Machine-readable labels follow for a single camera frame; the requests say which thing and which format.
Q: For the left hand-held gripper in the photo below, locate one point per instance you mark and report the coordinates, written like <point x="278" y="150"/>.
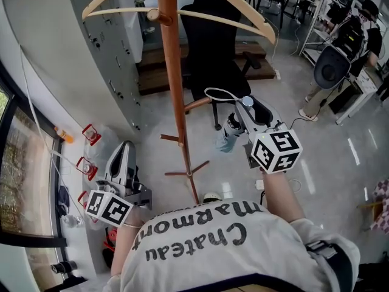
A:
<point x="112" y="205"/>

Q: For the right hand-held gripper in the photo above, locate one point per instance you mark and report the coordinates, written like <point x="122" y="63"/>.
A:
<point x="276" y="151"/>

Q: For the light blue folding umbrella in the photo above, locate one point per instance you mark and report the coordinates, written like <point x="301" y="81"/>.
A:
<point x="228" y="135"/>

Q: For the brown wooden coat rack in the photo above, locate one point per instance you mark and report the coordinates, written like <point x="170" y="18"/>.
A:
<point x="173" y="71"/>

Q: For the person's left forearm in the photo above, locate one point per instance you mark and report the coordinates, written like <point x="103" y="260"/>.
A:
<point x="121" y="248"/>

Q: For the person's right forearm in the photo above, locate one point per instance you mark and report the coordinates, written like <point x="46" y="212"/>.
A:
<point x="279" y="196"/>

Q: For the white power strip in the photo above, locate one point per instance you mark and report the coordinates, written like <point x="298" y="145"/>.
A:
<point x="278" y="74"/>
<point x="259" y="185"/>

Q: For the dark blue cloth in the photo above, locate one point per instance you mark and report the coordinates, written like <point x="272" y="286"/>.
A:
<point x="63" y="199"/>

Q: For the orange drink bottle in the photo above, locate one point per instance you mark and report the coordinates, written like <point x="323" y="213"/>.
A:
<point x="65" y="135"/>

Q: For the crumpled clear plastic bottle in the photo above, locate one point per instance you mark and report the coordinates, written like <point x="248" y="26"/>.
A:
<point x="72" y="221"/>

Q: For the black office chair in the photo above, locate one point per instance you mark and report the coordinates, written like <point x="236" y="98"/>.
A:
<point x="212" y="56"/>

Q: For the grey round seat shell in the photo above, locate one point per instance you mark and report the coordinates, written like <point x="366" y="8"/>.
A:
<point x="331" y="68"/>

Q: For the person's white shoe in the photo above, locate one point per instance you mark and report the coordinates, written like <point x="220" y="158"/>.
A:
<point x="211" y="197"/>

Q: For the black box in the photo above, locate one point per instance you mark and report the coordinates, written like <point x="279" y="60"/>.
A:
<point x="346" y="100"/>

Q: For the dark wooden platform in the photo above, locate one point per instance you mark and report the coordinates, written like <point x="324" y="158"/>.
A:
<point x="155" y="78"/>

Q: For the white storage shelf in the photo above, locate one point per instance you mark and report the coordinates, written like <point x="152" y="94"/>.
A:
<point x="316" y="33"/>

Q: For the black cylindrical device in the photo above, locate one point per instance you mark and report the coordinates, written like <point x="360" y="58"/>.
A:
<point x="64" y="267"/>

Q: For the grey metal cabinet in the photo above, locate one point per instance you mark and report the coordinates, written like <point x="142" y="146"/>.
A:
<point x="115" y="56"/>

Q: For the person's white printed shirt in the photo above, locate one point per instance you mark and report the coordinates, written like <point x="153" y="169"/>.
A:
<point x="212" y="266"/>

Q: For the white cabinet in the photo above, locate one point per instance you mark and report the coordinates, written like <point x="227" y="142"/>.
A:
<point x="133" y="26"/>

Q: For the wooden stool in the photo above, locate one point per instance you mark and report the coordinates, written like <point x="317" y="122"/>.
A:
<point x="372" y="205"/>

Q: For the checked purple white cloth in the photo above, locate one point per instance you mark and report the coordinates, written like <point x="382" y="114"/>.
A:
<point x="383" y="205"/>

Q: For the light wooden clothes hanger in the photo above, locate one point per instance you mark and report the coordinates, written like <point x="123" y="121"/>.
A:
<point x="121" y="11"/>

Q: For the black window frame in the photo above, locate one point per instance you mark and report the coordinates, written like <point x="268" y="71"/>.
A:
<point x="30" y="240"/>

